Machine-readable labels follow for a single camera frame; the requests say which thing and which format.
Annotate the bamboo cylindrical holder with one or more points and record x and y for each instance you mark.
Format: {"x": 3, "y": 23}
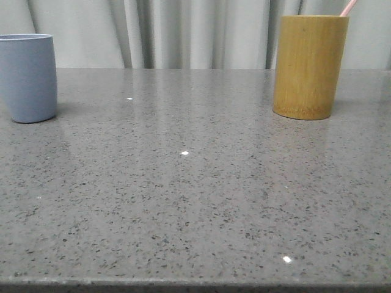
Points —
{"x": 309, "y": 57}

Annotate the blue plastic cup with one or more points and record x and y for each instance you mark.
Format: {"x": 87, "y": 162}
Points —
{"x": 28, "y": 77}

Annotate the grey curtain backdrop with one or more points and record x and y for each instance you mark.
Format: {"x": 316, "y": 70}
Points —
{"x": 160, "y": 34}

